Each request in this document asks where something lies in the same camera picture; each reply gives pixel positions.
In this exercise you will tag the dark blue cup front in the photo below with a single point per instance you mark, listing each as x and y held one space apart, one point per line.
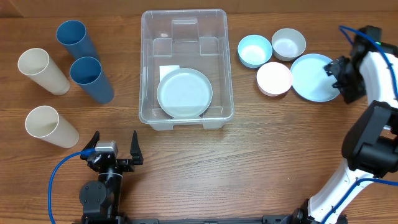
87 72

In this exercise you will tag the grey plate in bin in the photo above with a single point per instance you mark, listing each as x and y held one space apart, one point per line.
184 93

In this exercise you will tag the clear plastic storage bin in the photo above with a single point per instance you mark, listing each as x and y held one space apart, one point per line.
190 38

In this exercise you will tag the cream cup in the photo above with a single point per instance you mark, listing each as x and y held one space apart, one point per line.
45 123
37 64

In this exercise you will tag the cream cup rear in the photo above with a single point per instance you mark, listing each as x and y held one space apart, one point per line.
37 64

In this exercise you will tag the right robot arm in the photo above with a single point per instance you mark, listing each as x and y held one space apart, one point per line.
370 70

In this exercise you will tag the light blue bowl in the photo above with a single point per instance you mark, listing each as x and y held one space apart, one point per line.
254 51

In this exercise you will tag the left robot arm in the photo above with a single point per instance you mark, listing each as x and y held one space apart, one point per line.
100 198

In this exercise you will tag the white label in bin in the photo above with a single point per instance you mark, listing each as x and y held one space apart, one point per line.
166 69

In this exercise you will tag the cream cup front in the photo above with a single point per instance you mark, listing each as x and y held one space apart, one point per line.
45 123

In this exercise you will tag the pink bowl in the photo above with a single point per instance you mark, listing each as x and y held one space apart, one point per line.
274 79

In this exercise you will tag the grey bowl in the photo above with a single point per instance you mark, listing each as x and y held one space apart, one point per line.
288 44

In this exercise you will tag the dark blue cup rear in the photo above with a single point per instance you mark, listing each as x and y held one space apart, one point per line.
73 35

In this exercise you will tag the dark blue cup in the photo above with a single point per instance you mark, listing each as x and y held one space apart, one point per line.
73 35
87 72

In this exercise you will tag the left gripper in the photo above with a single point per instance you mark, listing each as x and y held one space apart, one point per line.
135 153

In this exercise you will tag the light blue plate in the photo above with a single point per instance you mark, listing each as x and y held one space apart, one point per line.
311 81

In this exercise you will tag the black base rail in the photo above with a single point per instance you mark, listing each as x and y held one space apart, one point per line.
266 219

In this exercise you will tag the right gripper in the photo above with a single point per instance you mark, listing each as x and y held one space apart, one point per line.
353 91

